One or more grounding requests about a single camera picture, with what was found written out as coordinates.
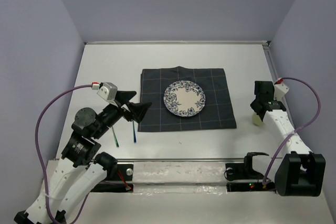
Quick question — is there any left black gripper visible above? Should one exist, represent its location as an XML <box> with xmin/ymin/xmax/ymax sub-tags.
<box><xmin>93</xmin><ymin>90</ymin><xmax>153</xmax><ymax>137</ymax></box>

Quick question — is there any pale yellow paper cup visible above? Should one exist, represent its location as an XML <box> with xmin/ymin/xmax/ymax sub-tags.
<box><xmin>251</xmin><ymin>114</ymin><xmax>264</xmax><ymax>126</ymax></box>

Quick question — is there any iridescent spoon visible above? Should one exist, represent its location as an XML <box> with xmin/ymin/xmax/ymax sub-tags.
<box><xmin>132</xmin><ymin>121</ymin><xmax>137</xmax><ymax>144</ymax></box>

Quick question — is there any dark checked cloth napkin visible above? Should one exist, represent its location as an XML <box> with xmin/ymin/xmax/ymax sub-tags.
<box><xmin>138</xmin><ymin>66</ymin><xmax>237</xmax><ymax>132</ymax></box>

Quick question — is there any blue floral plate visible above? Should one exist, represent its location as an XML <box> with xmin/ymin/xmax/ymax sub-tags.
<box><xmin>163</xmin><ymin>80</ymin><xmax>206</xmax><ymax>118</ymax></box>

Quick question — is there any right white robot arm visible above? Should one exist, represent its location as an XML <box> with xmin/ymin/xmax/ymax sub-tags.
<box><xmin>241</xmin><ymin>78</ymin><xmax>326</xmax><ymax>197</ymax></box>

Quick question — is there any iridescent fork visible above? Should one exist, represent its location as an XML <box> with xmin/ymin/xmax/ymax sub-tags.
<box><xmin>111</xmin><ymin>126</ymin><xmax>120</xmax><ymax>148</ymax></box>

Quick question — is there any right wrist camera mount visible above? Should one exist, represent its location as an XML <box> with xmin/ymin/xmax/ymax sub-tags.
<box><xmin>274</xmin><ymin>78</ymin><xmax>289</xmax><ymax>101</ymax></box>

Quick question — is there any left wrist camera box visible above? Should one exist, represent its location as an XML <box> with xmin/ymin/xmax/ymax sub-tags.
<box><xmin>97</xmin><ymin>82</ymin><xmax>118</xmax><ymax>102</ymax></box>

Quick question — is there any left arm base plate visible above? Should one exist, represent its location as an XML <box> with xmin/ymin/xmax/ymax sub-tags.
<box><xmin>91</xmin><ymin>163</ymin><xmax>134</xmax><ymax>193</ymax></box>

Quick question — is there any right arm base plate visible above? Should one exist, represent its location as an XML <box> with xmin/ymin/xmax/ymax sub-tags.
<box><xmin>224</xmin><ymin>152</ymin><xmax>276</xmax><ymax>193</ymax></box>

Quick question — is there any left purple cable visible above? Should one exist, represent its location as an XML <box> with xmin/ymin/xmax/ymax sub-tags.
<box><xmin>35</xmin><ymin>83</ymin><xmax>102</xmax><ymax>223</ymax></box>

